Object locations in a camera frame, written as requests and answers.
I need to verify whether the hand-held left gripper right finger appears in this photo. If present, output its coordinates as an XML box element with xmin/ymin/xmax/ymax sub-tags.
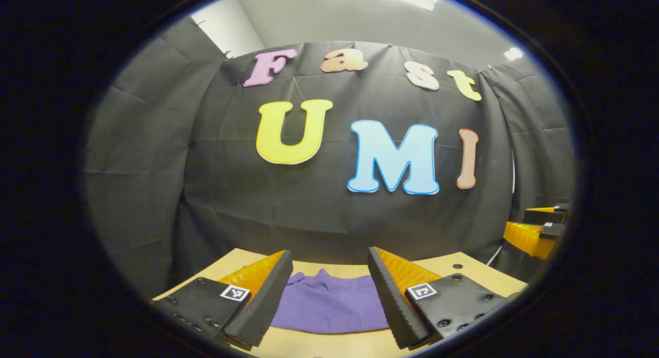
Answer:
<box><xmin>367</xmin><ymin>246</ymin><xmax>521</xmax><ymax>351</ymax></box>

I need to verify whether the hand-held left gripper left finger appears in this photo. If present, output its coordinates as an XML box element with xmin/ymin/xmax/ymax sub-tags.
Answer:
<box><xmin>152</xmin><ymin>250</ymin><xmax>294</xmax><ymax>351</ymax></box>

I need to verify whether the purple button shirt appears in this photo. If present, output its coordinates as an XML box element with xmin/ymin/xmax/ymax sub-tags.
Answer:
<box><xmin>270</xmin><ymin>268</ymin><xmax>390</xmax><ymax>334</ymax></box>

